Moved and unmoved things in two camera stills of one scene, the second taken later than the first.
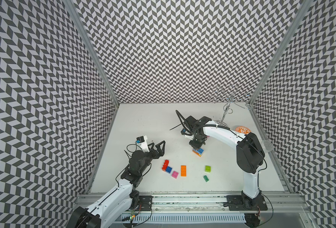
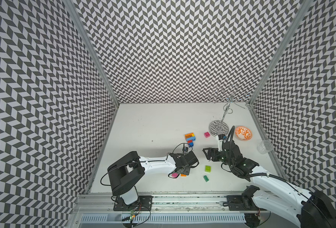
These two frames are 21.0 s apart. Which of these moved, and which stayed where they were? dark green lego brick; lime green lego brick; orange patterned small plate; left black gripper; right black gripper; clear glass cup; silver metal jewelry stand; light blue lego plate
Moved: left black gripper; light blue lego plate; right black gripper
Stayed: clear glass cup; dark green lego brick; orange patterned small plate; lime green lego brick; silver metal jewelry stand
